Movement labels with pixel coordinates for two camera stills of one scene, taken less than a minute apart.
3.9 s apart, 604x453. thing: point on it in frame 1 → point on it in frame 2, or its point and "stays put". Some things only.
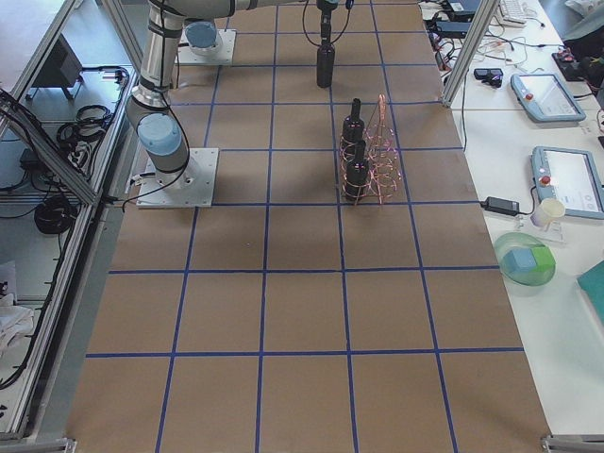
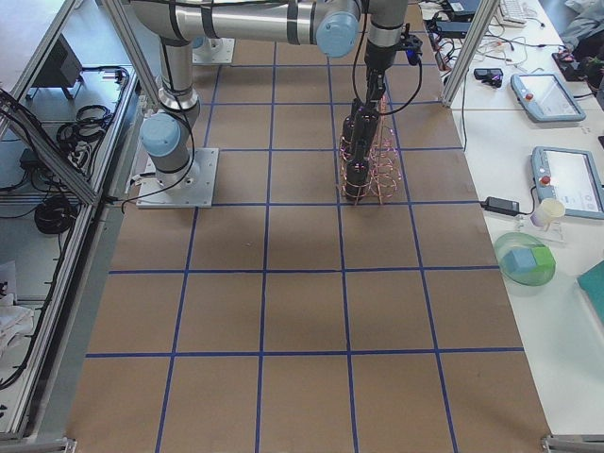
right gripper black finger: [324, 23] → [372, 91]
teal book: [592, 283] stays put
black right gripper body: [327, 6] → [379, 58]
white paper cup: [548, 209] stays put
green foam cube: [544, 260] stays put
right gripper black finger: [327, 23] → [381, 85]
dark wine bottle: [326, 57] → [366, 118]
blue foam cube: [519, 260] stays put
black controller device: [492, 75] stays put
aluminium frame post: [485, 16] stays put
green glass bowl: [524, 259] stays put
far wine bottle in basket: [353, 129] stays put
